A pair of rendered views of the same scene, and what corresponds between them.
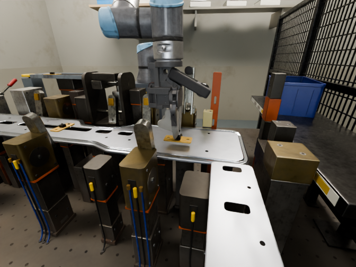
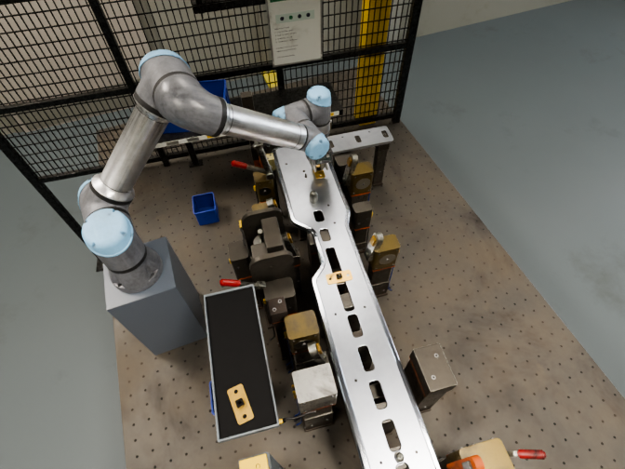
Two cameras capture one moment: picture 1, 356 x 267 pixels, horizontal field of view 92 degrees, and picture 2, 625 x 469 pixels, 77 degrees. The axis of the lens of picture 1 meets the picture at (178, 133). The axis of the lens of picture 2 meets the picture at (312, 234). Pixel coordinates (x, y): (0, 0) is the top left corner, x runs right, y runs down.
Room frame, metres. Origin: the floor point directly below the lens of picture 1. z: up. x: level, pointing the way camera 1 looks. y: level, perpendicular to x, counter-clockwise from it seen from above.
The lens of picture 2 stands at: (0.95, 0.98, 2.12)
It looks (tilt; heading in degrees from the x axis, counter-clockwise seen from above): 55 degrees down; 246
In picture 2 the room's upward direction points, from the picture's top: 2 degrees counter-clockwise
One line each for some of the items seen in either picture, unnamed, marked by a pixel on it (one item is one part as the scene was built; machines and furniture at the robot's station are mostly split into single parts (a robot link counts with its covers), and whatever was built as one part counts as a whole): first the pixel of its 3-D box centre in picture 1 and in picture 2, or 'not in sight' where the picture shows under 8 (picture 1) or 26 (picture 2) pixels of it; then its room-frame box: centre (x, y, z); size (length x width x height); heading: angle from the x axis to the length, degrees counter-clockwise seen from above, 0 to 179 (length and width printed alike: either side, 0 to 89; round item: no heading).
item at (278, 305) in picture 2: (85, 128); (283, 331); (0.85, 0.49, 0.90); 0.05 x 0.05 x 0.40; 78
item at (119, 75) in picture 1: (116, 124); (273, 274); (0.80, 0.30, 0.95); 0.18 x 0.13 x 0.49; 78
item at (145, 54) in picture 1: (148, 54); (113, 237); (1.18, 0.19, 1.27); 0.13 x 0.12 x 0.14; 93
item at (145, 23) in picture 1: (161, 24); (293, 119); (0.58, 0.05, 1.34); 0.11 x 0.11 x 0.08; 3
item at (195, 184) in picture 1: (193, 230); (348, 180); (0.31, -0.04, 0.84); 0.12 x 0.07 x 0.28; 168
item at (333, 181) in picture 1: (300, 123); (239, 114); (0.63, -0.48, 1.02); 0.90 x 0.22 x 0.03; 168
